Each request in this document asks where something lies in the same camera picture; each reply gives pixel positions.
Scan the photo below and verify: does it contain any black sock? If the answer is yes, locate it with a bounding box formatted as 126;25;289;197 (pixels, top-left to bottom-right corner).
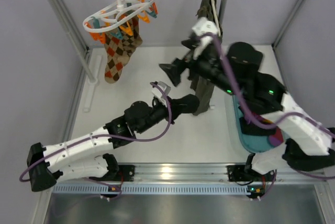
170;94;200;117

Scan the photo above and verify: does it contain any red purple striped sock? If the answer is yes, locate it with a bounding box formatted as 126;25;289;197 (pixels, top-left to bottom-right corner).
262;127;284;148

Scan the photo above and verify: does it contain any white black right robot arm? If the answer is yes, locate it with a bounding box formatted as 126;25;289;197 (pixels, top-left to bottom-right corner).
160;33;334;174

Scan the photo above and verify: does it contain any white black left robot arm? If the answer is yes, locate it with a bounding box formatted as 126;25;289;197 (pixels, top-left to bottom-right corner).
20;98;183;192

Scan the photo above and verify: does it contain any white garment hanger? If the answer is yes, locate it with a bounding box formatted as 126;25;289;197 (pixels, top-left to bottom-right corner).
210;0;221;36

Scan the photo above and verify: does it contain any white clip sock hanger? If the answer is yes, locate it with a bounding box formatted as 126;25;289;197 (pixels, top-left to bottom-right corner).
83;0;158;43

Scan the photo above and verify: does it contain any olive green hanging garment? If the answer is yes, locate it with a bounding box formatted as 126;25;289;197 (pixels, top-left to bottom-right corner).
188;0;223;117

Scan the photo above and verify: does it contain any brown beige checked sock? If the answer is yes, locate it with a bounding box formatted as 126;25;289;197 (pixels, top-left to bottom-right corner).
122;16;142;57

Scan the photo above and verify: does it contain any orange brown argyle sock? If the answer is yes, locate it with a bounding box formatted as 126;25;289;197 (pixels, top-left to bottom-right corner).
104;31;134;84

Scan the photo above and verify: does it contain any teal plastic basket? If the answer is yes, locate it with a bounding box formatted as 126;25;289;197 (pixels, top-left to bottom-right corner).
225;96;289;153

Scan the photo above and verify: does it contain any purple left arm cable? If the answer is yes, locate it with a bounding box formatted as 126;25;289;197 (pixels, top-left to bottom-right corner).
19;82;173;198

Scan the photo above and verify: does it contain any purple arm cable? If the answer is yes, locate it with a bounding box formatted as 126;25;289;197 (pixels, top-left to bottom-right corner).
198;32;335;183
19;82;173;198

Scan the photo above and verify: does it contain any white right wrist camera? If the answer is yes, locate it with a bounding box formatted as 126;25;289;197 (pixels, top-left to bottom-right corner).
192;17;219;60

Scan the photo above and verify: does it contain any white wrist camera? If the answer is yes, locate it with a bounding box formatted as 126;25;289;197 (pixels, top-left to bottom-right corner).
192;17;219;60
151;81;171;106

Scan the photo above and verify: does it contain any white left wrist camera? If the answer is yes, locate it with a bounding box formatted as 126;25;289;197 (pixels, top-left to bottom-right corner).
151;81;171;106

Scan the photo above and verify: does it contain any aluminium mounting rail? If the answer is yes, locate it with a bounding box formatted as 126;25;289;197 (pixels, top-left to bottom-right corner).
41;162;328;183

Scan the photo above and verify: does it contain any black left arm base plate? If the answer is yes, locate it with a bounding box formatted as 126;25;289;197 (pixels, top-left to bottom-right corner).
114;165;136;182

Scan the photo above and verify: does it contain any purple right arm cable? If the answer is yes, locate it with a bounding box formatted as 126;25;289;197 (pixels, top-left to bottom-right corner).
198;32;335;183

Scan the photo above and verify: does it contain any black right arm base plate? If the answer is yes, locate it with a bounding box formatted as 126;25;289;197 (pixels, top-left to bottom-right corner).
227;164;260;183

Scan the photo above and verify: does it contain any white slotted cable duct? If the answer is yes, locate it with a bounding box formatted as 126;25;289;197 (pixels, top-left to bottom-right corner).
52;183;263;195

